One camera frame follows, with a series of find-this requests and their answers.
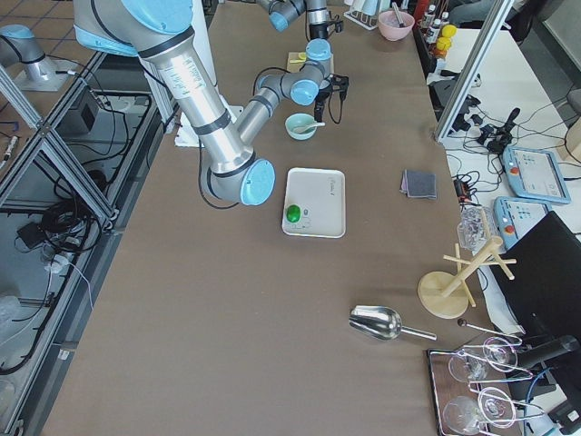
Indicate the wooden mug tree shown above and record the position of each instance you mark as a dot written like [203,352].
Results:
[447,296]

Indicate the teach pendant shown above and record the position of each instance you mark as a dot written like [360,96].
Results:
[515,217]
[534,174]

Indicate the white ceramic spoon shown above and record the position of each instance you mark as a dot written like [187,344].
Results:
[305,128]

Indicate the wine glass upper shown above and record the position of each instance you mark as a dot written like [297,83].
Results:
[473,363]

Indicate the metal scoop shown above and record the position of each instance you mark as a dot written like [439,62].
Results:
[383,323]

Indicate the teach pendant near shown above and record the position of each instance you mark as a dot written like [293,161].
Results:
[515,217]

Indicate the grey folded cloth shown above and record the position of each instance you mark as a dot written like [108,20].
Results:
[417,184]

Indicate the wine glass lower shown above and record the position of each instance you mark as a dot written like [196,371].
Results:
[468,416]

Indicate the aluminium frame post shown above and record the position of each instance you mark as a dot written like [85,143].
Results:
[486,36]

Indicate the cream rabbit tray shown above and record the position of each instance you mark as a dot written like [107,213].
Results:
[320,193]

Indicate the green toy pepper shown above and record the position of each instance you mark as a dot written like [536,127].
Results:
[293,213]

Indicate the black laptop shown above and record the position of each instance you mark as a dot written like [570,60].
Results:
[544,296]

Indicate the teach pendant far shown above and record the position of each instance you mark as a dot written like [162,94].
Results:
[534,174]

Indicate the bamboo cutting board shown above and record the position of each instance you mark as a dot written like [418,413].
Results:
[293,64]

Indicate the wine glass rack tray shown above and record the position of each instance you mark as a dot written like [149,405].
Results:
[445,388]

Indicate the white wire cup rack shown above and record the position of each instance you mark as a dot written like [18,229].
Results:
[363,13]

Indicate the pink bowl of ice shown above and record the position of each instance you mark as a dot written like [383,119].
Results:
[389,27]

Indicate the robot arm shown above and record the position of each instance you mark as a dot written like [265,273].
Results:
[161,33]
[320,22]

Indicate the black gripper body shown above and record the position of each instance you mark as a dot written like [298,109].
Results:
[318,31]
[324,93]

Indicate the mint green bowl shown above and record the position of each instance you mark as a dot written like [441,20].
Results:
[295,126]

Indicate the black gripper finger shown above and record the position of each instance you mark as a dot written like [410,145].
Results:
[317,111]
[321,109]

